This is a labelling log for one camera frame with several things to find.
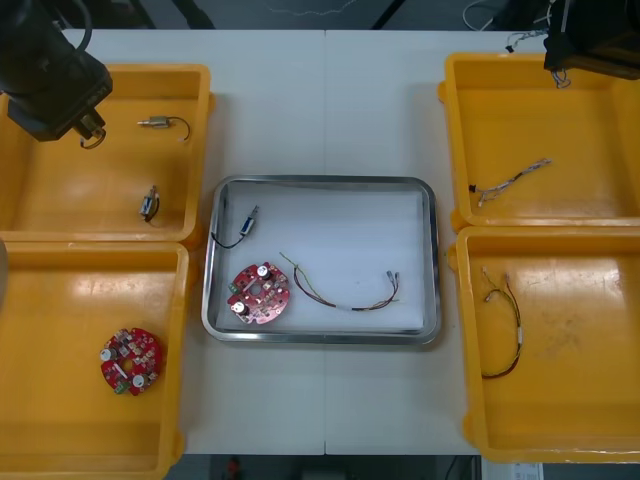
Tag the round red circuit board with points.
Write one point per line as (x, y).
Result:
(135, 350)
(260, 300)

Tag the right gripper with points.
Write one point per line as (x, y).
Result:
(600, 50)

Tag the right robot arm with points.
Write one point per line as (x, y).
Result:
(605, 10)

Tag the yellow-orange plastic bin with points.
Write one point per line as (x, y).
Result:
(50, 310)
(50, 190)
(575, 150)
(590, 400)

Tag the white sheet liner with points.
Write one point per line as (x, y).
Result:
(350, 230)

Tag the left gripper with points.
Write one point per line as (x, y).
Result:
(60, 100)

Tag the steel tray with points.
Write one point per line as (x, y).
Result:
(212, 300)

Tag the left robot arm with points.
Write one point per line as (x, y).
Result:
(30, 45)

